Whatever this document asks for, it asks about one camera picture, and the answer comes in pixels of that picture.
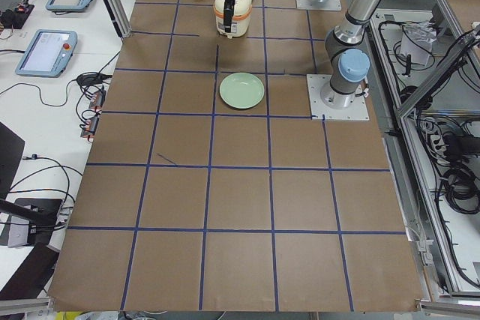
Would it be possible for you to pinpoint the white rice cooker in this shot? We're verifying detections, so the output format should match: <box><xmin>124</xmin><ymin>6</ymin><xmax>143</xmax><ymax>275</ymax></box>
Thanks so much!
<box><xmin>214</xmin><ymin>0</ymin><xmax>253</xmax><ymax>39</ymax></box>

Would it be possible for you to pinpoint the green plate near arm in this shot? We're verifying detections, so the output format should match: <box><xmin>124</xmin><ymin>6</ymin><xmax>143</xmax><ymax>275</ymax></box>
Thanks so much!
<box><xmin>219</xmin><ymin>73</ymin><xmax>265</xmax><ymax>109</ymax></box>

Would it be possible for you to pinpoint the lower teach pendant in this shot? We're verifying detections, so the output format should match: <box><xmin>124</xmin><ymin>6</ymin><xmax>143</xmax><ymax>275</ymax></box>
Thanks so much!
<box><xmin>15</xmin><ymin>29</ymin><xmax>78</xmax><ymax>78</ymax></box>

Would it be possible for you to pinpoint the white paper bag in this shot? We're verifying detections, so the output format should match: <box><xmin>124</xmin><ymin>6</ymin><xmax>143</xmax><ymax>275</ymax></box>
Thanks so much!
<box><xmin>400</xmin><ymin>21</ymin><xmax>437</xmax><ymax>66</ymax></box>

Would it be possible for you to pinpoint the black camera stand base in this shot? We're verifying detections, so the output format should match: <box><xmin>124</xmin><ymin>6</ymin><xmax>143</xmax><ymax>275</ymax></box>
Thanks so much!
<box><xmin>1</xmin><ymin>198</ymin><xmax>62</xmax><ymax>248</ymax></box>

